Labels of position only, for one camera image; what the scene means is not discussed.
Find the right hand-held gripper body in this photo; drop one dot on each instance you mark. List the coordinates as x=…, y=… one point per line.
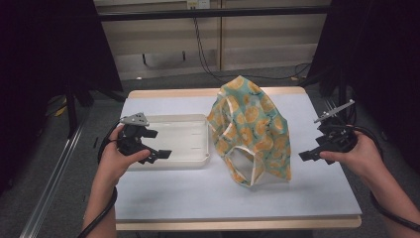
x=338, y=139

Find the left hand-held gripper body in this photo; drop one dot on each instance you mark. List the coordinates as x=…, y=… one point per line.
x=130, y=139

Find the fruit print cloth bag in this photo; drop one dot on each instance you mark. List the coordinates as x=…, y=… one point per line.
x=251, y=125

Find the person's left hand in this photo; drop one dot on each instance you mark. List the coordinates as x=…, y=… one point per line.
x=110, y=162

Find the person's right hand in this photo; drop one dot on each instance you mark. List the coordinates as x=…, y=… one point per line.
x=363, y=157

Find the white plastic tray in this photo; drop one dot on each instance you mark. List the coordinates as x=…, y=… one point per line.
x=181, y=139

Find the pale blue table mat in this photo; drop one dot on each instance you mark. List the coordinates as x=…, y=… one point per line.
x=198, y=191

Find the black metal stand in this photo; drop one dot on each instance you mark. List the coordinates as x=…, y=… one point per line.
x=72, y=112

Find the black curtain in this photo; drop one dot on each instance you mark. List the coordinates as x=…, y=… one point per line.
x=379, y=49
x=39, y=66

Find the wooden table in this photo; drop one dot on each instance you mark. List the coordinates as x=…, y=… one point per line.
x=231, y=225

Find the black horizontal bar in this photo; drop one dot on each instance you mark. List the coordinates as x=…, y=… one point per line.
x=198, y=14

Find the aluminium floor rail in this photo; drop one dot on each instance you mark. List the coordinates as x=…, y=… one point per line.
x=49, y=188

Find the white wall socket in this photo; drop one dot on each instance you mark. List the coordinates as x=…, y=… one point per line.
x=198, y=4

